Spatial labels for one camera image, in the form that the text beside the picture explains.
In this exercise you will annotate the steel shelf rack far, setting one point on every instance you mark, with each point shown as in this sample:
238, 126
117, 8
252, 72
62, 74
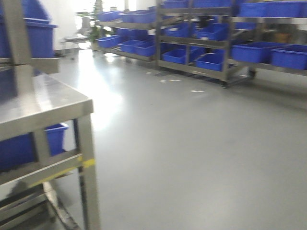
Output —
129, 34

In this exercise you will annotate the steel shelf rack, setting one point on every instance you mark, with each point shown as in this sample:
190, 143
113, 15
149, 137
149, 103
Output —
196, 37
278, 39
129, 34

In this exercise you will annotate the steel shelf rack middle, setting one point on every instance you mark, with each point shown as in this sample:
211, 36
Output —
196, 37

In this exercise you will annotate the steel shelf rack right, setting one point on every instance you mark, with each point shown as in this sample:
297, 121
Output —
278, 39

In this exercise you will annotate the stainless steel work table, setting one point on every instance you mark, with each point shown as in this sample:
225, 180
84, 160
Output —
30, 101

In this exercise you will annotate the blue bin under table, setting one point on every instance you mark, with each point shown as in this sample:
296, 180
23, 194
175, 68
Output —
20, 150

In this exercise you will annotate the blue plastic bin right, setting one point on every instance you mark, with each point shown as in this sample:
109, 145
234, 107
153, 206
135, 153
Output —
25, 24

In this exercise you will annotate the stainless steel rack frame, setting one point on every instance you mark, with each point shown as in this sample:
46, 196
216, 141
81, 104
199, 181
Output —
20, 57

